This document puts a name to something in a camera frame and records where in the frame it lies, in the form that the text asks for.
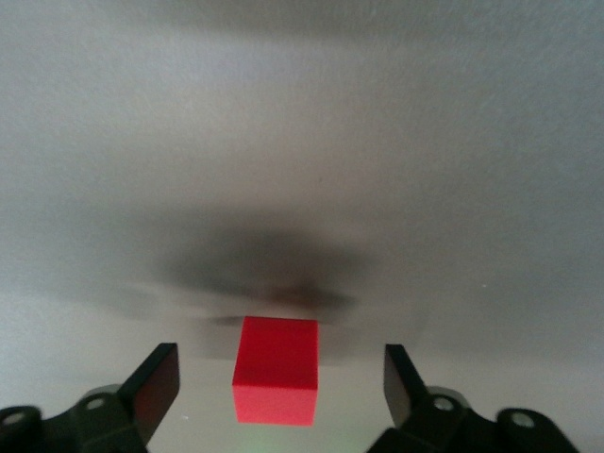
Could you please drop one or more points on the red cube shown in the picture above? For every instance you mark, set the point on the red cube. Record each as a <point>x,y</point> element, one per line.
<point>276,373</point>

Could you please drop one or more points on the brown table mat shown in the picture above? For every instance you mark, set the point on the brown table mat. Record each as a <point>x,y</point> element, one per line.
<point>283,118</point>

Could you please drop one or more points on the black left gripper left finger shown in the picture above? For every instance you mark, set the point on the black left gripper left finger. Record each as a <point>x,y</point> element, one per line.
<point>94,424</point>

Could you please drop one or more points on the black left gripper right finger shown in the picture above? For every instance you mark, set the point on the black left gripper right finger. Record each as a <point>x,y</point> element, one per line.
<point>448,429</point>

